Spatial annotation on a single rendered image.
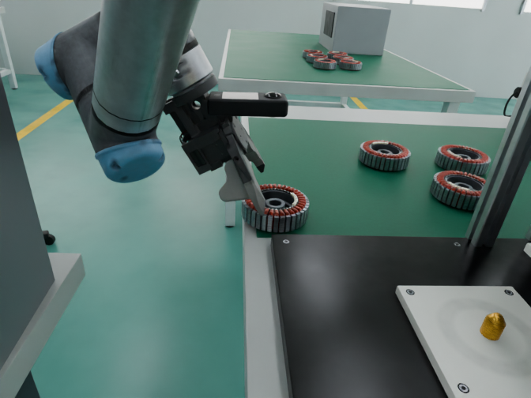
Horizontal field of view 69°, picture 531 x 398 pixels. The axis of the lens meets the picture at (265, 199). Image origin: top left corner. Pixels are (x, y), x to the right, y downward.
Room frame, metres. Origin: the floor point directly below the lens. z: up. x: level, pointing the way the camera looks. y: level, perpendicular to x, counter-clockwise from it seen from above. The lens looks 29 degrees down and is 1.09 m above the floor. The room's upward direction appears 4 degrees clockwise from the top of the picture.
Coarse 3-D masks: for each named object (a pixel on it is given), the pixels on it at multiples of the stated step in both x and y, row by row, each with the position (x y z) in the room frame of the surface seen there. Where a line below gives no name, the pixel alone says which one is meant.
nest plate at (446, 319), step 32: (416, 288) 0.36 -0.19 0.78; (448, 288) 0.37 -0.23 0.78; (480, 288) 0.37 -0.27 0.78; (512, 288) 0.38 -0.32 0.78; (416, 320) 0.31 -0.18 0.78; (448, 320) 0.31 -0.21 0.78; (480, 320) 0.32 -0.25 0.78; (512, 320) 0.32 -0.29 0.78; (448, 352) 0.27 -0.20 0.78; (480, 352) 0.27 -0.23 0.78; (512, 352) 0.28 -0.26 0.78; (448, 384) 0.23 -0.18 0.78; (480, 384) 0.24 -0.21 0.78; (512, 384) 0.24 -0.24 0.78
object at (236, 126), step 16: (208, 80) 0.53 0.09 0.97; (192, 96) 0.52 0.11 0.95; (208, 96) 0.55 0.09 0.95; (176, 112) 0.53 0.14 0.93; (192, 112) 0.54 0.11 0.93; (208, 112) 0.54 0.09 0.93; (192, 128) 0.54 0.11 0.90; (208, 128) 0.54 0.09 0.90; (224, 128) 0.53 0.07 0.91; (240, 128) 0.57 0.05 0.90; (192, 144) 0.52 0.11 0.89; (208, 144) 0.52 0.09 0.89; (224, 144) 0.52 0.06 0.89; (240, 144) 0.52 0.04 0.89; (192, 160) 0.52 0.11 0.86; (208, 160) 0.53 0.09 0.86; (224, 160) 0.53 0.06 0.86
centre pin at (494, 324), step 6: (486, 318) 0.30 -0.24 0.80; (492, 318) 0.30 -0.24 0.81; (498, 318) 0.30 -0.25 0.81; (486, 324) 0.30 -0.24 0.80; (492, 324) 0.29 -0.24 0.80; (498, 324) 0.29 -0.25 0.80; (504, 324) 0.29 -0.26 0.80; (480, 330) 0.30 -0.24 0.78; (486, 330) 0.29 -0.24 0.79; (492, 330) 0.29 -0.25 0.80; (498, 330) 0.29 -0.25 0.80; (486, 336) 0.29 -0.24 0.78; (492, 336) 0.29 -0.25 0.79; (498, 336) 0.29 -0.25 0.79
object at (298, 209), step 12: (264, 192) 0.58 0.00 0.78; (276, 192) 0.59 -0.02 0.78; (288, 192) 0.58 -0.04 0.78; (300, 192) 0.58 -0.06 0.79; (252, 204) 0.53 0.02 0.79; (276, 204) 0.57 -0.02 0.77; (288, 204) 0.58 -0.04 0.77; (300, 204) 0.54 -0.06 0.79; (252, 216) 0.51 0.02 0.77; (264, 216) 0.50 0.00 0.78; (276, 216) 0.50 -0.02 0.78; (288, 216) 0.51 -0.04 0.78; (300, 216) 0.52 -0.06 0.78; (264, 228) 0.50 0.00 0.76; (276, 228) 0.50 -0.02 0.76; (288, 228) 0.51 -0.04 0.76
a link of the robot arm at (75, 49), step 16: (96, 16) 0.52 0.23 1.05; (64, 32) 0.51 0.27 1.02; (80, 32) 0.50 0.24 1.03; (96, 32) 0.50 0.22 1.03; (48, 48) 0.50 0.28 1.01; (64, 48) 0.49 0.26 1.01; (80, 48) 0.49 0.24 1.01; (96, 48) 0.50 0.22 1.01; (48, 64) 0.49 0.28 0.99; (64, 64) 0.49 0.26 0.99; (80, 64) 0.48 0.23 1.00; (48, 80) 0.48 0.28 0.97; (64, 80) 0.49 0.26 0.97; (80, 80) 0.46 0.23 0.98; (64, 96) 0.49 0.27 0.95
